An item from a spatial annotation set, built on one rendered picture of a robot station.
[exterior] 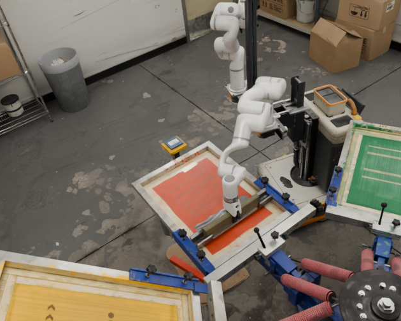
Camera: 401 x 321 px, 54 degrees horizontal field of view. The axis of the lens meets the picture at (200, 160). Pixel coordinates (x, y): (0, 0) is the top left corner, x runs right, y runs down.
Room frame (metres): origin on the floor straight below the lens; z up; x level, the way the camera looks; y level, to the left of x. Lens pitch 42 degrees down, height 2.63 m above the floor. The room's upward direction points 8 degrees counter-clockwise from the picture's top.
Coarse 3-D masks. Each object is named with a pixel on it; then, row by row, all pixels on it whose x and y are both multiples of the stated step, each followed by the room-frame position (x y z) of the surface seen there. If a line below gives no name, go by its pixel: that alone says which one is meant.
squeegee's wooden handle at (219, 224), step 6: (252, 198) 1.37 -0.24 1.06; (258, 198) 1.38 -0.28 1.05; (246, 204) 1.34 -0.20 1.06; (252, 204) 1.35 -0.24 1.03; (246, 210) 1.33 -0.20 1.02; (222, 216) 1.28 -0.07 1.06; (228, 216) 1.28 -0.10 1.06; (216, 222) 1.25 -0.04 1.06; (222, 222) 1.25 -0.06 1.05; (228, 222) 1.27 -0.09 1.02; (204, 228) 1.22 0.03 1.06; (210, 228) 1.22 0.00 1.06; (216, 228) 1.23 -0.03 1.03; (222, 228) 1.25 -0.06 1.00; (204, 234) 1.22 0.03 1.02; (210, 234) 1.21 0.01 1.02
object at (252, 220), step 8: (200, 160) 1.84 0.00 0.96; (208, 160) 1.83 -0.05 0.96; (192, 168) 1.78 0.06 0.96; (200, 168) 1.77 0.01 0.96; (208, 168) 1.76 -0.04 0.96; (216, 168) 1.75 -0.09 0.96; (192, 176) 1.71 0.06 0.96; (240, 192) 1.52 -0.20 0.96; (264, 208) 1.38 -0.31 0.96; (248, 216) 1.34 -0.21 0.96; (256, 216) 1.34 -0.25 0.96; (264, 216) 1.33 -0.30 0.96; (240, 224) 1.30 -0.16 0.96; (248, 224) 1.29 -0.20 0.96; (256, 224) 1.28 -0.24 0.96
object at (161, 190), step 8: (176, 176) 1.73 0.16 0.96; (184, 176) 1.72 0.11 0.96; (160, 184) 1.68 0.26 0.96; (168, 184) 1.67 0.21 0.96; (176, 184) 1.66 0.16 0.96; (160, 192) 1.61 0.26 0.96; (168, 200) 1.55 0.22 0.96; (176, 208) 1.47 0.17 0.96; (216, 208) 1.43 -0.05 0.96; (184, 216) 1.41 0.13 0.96; (200, 216) 1.39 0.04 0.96; (208, 216) 1.38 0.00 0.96; (192, 224) 1.34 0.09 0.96; (224, 232) 1.26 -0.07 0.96; (232, 232) 1.25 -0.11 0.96; (240, 232) 1.24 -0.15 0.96; (216, 240) 1.22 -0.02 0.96; (224, 240) 1.21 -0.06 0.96; (232, 240) 1.20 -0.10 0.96; (208, 248) 1.17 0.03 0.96; (216, 248) 1.17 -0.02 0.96
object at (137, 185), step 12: (204, 144) 1.96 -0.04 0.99; (192, 156) 1.87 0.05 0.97; (216, 156) 1.85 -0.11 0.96; (228, 156) 1.81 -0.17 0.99; (168, 168) 1.78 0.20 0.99; (144, 180) 1.70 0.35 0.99; (252, 180) 1.57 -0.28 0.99; (144, 192) 1.60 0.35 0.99; (156, 204) 1.49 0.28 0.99; (276, 204) 1.38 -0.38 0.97; (168, 216) 1.40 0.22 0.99; (288, 216) 1.28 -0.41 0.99; (168, 228) 1.33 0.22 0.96; (264, 228) 1.22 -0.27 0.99; (252, 240) 1.16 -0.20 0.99; (228, 252) 1.11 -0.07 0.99; (216, 264) 1.05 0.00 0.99
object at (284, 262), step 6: (276, 252) 1.04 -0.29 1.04; (282, 252) 1.03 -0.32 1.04; (270, 258) 1.02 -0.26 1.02; (276, 258) 1.01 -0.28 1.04; (282, 258) 1.00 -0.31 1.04; (288, 258) 1.00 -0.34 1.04; (276, 264) 0.99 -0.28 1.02; (282, 264) 0.97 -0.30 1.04; (288, 264) 0.96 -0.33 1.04; (294, 264) 0.96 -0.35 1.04; (282, 270) 0.95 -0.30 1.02; (288, 270) 0.94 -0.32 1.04
